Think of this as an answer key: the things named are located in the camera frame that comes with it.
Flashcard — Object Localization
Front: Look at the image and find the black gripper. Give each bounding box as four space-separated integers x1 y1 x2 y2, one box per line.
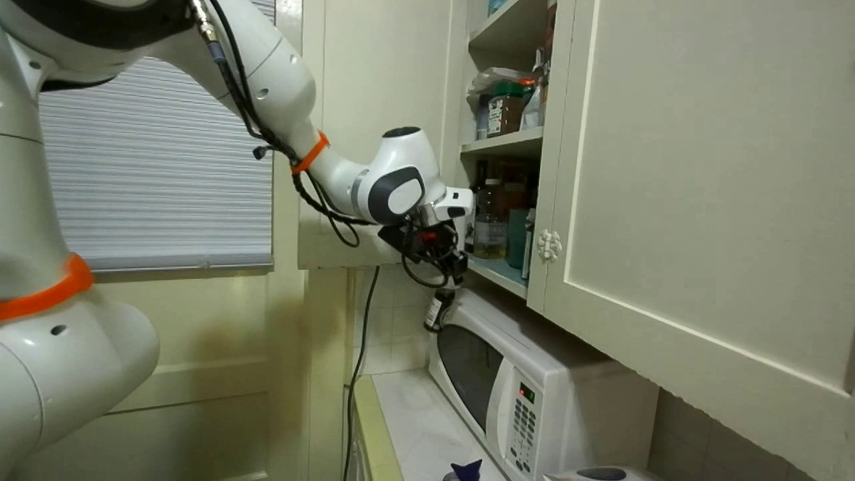
379 216 467 290

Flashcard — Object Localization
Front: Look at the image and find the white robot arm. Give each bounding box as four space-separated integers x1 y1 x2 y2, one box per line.
0 0 473 470

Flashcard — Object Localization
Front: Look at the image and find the cream cupboard door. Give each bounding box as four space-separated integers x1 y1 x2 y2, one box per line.
529 0 855 481

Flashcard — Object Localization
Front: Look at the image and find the white microwave oven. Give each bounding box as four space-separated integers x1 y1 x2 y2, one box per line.
425 290 664 481

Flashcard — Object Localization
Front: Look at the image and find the blue object at bottom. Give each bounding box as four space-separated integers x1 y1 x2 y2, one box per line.
443 459 483 481

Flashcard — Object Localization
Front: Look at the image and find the grey lid at bottom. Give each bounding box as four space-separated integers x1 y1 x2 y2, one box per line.
542 465 660 481

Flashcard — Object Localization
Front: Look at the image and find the white window blind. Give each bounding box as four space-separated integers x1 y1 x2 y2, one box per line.
40 60 274 274

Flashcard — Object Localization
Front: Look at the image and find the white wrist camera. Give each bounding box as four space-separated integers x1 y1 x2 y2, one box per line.
435 188 477 220

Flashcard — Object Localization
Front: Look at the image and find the black power cord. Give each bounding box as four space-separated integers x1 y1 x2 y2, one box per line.
340 266 386 481

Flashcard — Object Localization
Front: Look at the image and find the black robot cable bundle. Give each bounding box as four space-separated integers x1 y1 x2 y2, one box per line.
197 0 450 290

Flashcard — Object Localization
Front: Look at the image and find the cream open cupboard frame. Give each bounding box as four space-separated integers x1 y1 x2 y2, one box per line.
455 0 556 298

